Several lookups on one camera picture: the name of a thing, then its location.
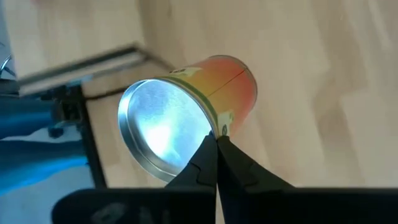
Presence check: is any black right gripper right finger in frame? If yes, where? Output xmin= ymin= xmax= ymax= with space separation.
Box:
xmin=216 ymin=135 xmax=398 ymax=224

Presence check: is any oranges tin can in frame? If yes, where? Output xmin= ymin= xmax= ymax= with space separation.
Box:
xmin=117 ymin=55 xmax=258 ymax=184

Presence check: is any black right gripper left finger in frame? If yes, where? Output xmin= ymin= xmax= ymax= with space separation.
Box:
xmin=51 ymin=132 xmax=218 ymax=224

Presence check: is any black aluminium table frame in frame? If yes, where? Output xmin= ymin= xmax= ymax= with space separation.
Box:
xmin=18 ymin=43 xmax=175 ymax=189

